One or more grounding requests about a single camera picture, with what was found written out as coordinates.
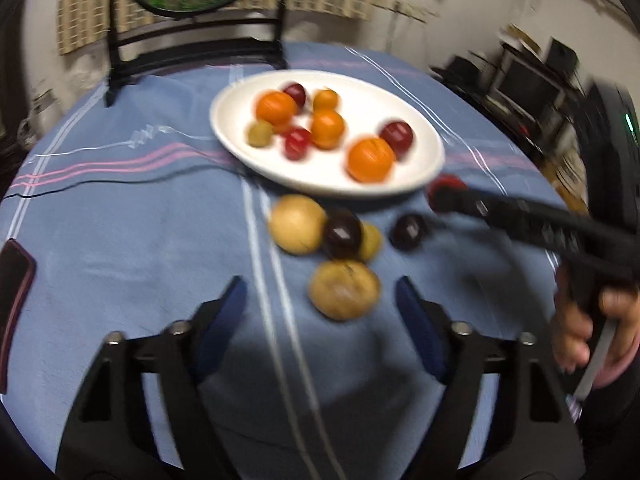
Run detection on red tomato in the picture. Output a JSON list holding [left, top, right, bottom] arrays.
[[283, 126, 313, 161]]

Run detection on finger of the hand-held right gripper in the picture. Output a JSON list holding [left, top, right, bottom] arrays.
[[432, 200, 583, 258], [427, 182, 593, 236]]

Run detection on red smartphone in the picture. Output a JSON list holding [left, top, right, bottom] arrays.
[[0, 239, 37, 396]]

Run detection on white round plate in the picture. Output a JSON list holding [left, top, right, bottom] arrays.
[[209, 69, 447, 198]]

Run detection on yellow-brown round fruit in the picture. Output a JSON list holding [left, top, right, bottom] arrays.
[[268, 194, 328, 256], [307, 259, 381, 322]]

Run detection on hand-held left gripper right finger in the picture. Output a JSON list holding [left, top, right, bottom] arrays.
[[395, 276, 586, 480]]

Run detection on black speaker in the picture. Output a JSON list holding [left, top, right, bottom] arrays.
[[545, 36, 581, 78]]

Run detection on small green-yellow fruit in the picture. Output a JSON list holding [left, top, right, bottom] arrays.
[[357, 222, 384, 263], [246, 120, 275, 149]]

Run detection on blue striped tablecloth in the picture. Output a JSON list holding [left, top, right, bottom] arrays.
[[0, 41, 591, 480]]

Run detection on person's right hand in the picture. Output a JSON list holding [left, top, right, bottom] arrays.
[[550, 265, 640, 388]]

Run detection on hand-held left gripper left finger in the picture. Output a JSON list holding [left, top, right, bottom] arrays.
[[55, 275, 248, 480]]

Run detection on round goldfish screen black stand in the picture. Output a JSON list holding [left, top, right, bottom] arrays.
[[105, 0, 291, 108]]

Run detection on large orange mandarin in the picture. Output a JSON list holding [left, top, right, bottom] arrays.
[[346, 136, 396, 184]]

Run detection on dark purple plum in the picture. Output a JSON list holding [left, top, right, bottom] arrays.
[[322, 208, 364, 261], [390, 213, 430, 252]]

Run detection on computer monitor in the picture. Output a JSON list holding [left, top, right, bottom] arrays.
[[492, 57, 563, 111]]

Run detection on small orange mandarin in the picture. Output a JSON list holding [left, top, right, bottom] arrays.
[[256, 90, 298, 127], [313, 88, 341, 113], [310, 110, 347, 150]]

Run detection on black computer desk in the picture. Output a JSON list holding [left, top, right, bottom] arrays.
[[430, 42, 586, 151]]

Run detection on red small plum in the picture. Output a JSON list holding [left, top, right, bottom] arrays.
[[426, 174, 468, 213]]

